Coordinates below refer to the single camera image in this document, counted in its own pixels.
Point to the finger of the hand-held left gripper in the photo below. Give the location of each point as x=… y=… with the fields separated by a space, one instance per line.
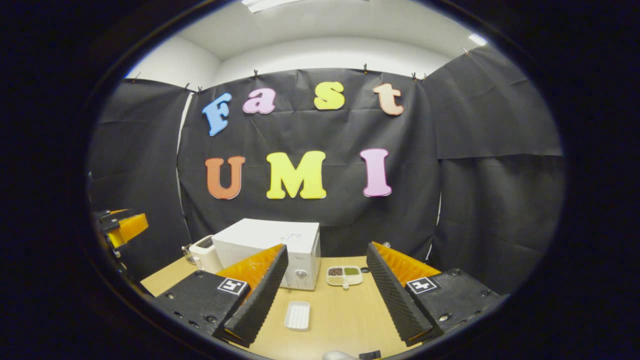
x=132 y=227
x=117 y=212

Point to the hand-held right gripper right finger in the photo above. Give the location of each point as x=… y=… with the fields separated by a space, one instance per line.
x=395 y=300

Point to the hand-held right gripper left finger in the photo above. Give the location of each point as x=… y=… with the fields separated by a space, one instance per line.
x=260 y=305

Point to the white microwave oven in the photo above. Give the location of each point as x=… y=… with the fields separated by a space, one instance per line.
x=265 y=235

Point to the white rectangular tray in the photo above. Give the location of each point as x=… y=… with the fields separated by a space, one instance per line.
x=297 y=316

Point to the white sectioned grain dish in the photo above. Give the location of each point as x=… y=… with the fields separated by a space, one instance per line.
x=345 y=280

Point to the small black block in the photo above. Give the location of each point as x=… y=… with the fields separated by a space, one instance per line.
x=370 y=355

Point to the white toaster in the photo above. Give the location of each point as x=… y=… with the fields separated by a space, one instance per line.
x=205 y=257

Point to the black backdrop cloth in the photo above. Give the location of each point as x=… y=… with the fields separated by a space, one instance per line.
x=450 y=210

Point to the long ceiling light panel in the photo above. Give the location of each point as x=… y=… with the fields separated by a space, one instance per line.
x=265 y=5

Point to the small ceiling light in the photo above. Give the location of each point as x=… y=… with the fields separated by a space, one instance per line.
x=477 y=39

